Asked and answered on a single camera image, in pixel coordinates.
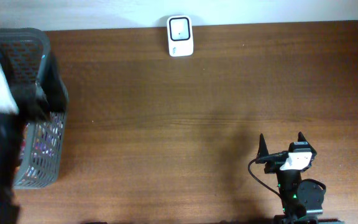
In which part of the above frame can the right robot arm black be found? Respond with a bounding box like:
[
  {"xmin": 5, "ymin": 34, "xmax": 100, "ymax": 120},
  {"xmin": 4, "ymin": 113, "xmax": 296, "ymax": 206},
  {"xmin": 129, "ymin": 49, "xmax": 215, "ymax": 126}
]
[{"xmin": 247, "ymin": 132, "xmax": 342, "ymax": 224}]

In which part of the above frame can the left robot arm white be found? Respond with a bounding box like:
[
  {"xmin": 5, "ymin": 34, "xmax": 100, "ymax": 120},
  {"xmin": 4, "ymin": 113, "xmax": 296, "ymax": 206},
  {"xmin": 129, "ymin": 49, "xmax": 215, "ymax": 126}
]
[{"xmin": 0, "ymin": 50, "xmax": 68, "ymax": 223}]

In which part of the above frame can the white barcode scanner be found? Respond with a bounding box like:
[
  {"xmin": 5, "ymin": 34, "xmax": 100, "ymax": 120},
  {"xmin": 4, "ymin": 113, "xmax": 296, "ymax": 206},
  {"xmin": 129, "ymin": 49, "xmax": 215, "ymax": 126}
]
[{"xmin": 167, "ymin": 15, "xmax": 194, "ymax": 57}]

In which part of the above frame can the grey plastic mesh basket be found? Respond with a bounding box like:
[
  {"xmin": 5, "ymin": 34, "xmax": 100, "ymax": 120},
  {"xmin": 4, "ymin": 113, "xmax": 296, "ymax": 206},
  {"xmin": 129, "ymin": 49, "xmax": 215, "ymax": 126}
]
[{"xmin": 0, "ymin": 28, "xmax": 66, "ymax": 189}]

